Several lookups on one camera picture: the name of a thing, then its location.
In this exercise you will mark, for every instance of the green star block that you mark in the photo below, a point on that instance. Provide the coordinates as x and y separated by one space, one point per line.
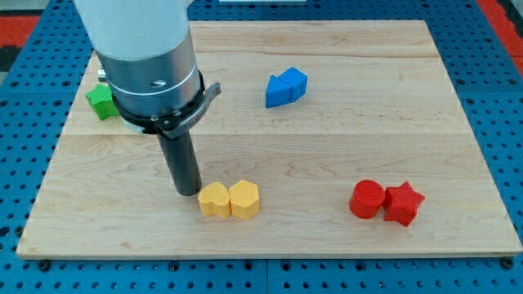
101 102

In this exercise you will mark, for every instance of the wooden board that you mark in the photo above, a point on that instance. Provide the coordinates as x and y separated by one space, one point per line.
379 105

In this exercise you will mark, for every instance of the black and grey tool clamp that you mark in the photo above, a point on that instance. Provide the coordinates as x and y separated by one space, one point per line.
175 122

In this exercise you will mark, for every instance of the yellow hexagon block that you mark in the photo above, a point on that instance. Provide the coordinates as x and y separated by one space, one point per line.
244 199

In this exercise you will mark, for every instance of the yellow heart block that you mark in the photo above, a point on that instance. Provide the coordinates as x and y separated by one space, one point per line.
214 199

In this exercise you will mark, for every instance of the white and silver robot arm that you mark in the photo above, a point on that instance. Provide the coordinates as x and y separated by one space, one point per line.
146 51

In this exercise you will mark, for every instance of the red star block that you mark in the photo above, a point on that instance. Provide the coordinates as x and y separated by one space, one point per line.
401 204

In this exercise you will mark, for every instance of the blue cube block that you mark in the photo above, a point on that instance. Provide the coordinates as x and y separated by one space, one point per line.
297 80

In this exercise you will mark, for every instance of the red cylinder block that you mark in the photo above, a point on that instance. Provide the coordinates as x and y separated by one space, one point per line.
367 198

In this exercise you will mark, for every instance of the blue triangle block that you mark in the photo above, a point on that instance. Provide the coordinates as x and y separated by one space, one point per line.
278 92

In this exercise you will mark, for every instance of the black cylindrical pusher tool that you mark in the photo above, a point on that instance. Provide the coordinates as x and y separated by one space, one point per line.
182 163

